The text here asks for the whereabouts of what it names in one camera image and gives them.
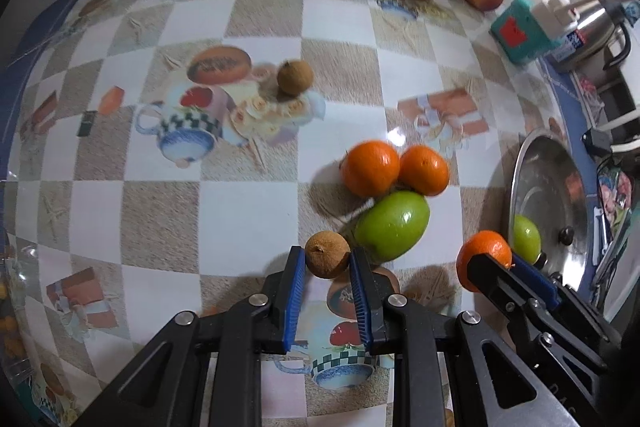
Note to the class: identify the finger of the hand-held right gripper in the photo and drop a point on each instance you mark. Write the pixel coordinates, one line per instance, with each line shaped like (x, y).
(537, 282)
(492, 277)

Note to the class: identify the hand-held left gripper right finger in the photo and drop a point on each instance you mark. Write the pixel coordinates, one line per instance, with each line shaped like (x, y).
(361, 297)

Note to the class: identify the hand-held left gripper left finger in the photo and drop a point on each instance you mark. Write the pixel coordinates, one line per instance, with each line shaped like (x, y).
(295, 292)

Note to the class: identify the orange tangerine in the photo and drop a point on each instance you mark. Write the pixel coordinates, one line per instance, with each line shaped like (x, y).
(424, 169)
(371, 168)
(484, 259)

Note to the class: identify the green jujube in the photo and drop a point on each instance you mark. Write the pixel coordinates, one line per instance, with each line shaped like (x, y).
(526, 237)
(392, 224)

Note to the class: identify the brown longan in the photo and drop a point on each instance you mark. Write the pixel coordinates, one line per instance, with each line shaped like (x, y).
(327, 254)
(295, 77)

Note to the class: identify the small dark cherry with stem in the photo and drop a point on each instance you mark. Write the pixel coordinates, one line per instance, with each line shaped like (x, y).
(566, 234)

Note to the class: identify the round steel plate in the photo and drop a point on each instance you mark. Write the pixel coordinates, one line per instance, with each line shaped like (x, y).
(550, 187)

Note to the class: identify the pile of small orange fruits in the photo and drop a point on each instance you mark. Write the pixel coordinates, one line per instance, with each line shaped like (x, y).
(10, 342)

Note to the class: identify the floral printed bag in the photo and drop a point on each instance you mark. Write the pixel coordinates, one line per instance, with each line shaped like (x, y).
(615, 192)

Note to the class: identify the black power adapter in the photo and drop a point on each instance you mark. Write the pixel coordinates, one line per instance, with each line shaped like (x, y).
(597, 141)

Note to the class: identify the checkered printed tablecloth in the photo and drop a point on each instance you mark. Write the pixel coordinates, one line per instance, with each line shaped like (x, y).
(150, 217)

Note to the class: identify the white plastic rack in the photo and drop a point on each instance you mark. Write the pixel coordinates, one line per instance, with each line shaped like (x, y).
(622, 124)

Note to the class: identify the teal plastic box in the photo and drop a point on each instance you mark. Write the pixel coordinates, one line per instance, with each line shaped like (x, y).
(520, 34)

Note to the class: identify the stainless steel kettle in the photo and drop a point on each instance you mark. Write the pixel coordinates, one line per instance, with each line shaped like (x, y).
(595, 32)

